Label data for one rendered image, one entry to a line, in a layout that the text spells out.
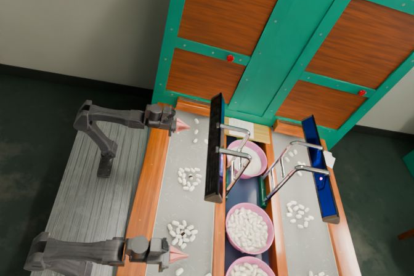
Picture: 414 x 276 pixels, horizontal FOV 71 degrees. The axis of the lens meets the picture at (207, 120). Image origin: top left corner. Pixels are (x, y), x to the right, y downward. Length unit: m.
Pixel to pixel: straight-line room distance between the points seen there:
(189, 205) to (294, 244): 0.60
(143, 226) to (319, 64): 1.27
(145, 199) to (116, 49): 1.53
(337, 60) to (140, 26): 1.52
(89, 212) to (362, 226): 2.38
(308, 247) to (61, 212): 1.28
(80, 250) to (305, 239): 1.16
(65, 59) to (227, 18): 1.75
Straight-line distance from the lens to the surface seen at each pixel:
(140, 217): 1.52
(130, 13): 2.49
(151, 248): 1.04
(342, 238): 1.91
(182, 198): 1.61
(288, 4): 1.54
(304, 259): 1.75
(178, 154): 1.74
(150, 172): 1.63
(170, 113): 1.34
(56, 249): 1.12
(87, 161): 1.77
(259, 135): 1.98
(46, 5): 2.66
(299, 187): 1.94
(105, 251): 1.11
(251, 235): 1.65
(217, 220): 1.59
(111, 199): 1.65
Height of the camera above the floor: 2.17
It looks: 47 degrees down
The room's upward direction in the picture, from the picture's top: 22 degrees clockwise
